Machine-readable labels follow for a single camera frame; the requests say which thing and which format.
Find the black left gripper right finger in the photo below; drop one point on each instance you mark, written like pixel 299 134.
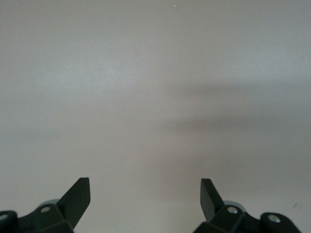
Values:
pixel 213 213

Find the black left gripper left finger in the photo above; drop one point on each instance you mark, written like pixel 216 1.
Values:
pixel 70 208

